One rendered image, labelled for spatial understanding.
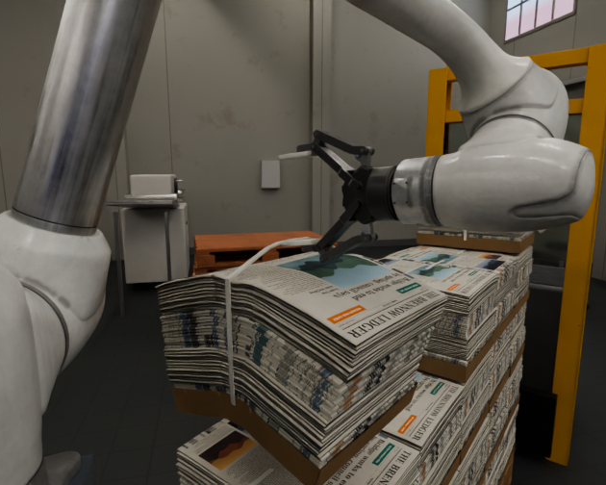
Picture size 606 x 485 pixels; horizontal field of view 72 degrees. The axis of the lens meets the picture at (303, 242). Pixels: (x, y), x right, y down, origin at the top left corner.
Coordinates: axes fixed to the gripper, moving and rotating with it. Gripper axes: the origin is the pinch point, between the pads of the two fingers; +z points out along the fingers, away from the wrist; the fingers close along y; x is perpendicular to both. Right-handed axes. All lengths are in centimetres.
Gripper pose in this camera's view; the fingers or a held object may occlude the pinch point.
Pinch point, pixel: (290, 198)
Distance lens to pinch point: 69.6
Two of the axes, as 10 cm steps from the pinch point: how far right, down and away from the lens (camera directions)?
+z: -7.7, -0.3, 6.3
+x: 6.3, -1.1, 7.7
